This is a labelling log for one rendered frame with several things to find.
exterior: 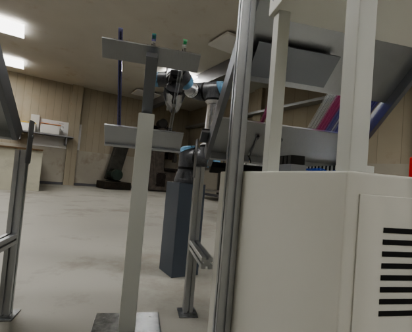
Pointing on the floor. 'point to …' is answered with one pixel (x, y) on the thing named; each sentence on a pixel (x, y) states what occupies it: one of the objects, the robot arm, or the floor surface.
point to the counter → (1, 165)
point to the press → (161, 174)
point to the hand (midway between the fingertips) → (173, 109)
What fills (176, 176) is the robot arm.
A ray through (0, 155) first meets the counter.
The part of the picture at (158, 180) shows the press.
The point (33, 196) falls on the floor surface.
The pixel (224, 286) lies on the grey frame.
